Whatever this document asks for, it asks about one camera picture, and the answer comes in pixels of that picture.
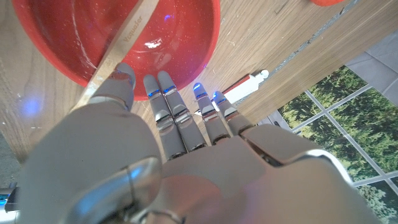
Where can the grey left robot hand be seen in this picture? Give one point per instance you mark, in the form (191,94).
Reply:
(217,180)

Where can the white toothpaste tube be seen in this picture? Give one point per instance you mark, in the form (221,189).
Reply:
(245,88)

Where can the red bowl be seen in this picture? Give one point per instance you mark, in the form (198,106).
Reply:
(180,37)

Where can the red toy strawberry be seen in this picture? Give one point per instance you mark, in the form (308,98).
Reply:
(326,2)

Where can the printed window backdrop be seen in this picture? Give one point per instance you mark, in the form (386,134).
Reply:
(357,124)

